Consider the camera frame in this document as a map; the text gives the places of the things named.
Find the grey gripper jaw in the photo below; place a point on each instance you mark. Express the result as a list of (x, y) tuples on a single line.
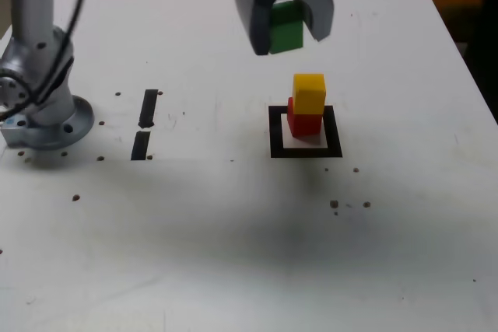
[(253, 9), (317, 1)]

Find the green cube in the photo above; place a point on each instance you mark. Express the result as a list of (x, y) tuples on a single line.
[(286, 32)]

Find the yellow cube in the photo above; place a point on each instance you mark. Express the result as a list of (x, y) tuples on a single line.
[(309, 95)]

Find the red cube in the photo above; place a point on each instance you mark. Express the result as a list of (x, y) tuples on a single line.
[(305, 126)]

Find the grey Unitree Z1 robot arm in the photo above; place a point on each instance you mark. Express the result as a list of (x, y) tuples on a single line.
[(31, 17)]

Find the black tape square outline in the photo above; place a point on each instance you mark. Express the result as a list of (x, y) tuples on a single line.
[(274, 133)]

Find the black tape strip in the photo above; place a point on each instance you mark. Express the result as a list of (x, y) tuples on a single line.
[(149, 108)]

